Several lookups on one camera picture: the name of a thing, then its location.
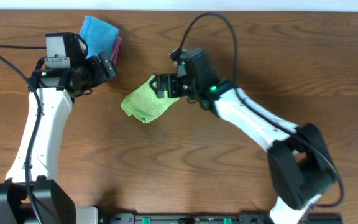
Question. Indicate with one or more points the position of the green microfiber cloth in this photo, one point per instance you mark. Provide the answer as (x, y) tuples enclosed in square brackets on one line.
[(144, 105)]

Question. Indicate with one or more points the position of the purple folded cloth bottom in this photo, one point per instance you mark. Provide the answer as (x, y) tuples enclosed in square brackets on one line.
[(115, 50)]

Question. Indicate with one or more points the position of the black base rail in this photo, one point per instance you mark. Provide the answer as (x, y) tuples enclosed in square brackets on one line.
[(128, 218)]

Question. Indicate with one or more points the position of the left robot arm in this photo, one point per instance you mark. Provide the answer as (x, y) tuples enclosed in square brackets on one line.
[(30, 192)]

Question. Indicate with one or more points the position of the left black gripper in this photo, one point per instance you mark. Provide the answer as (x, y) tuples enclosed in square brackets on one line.
[(95, 65)]

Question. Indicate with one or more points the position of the blue folded cloth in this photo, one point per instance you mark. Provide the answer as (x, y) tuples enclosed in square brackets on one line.
[(100, 36)]

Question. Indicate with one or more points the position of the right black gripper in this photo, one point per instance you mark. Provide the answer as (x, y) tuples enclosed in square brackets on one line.
[(172, 79)]

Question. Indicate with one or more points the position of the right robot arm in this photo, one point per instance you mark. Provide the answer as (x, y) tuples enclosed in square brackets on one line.
[(300, 166)]

